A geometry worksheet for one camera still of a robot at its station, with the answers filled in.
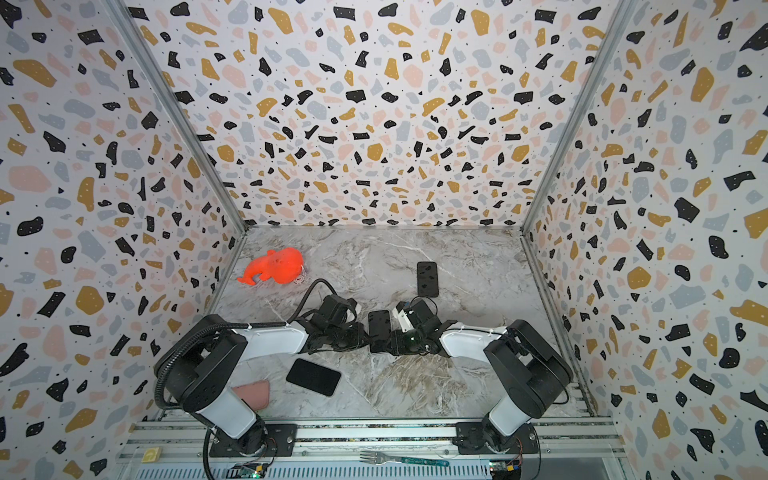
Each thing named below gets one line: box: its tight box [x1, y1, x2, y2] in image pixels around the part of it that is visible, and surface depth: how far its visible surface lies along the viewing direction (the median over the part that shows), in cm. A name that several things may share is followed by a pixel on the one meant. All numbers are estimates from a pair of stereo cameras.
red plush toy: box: [237, 247, 304, 285], surface depth 105 cm
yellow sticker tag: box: [141, 447, 160, 463], surface depth 72 cm
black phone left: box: [286, 358, 341, 397], surface depth 86 cm
